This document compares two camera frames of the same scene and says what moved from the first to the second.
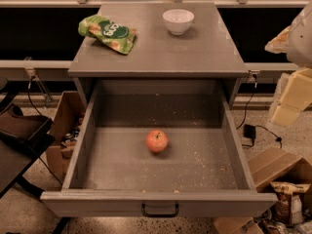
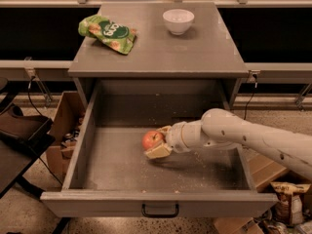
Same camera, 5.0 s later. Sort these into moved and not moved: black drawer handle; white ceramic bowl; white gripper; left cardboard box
Moved: white gripper
Not moved: left cardboard box; black drawer handle; white ceramic bowl
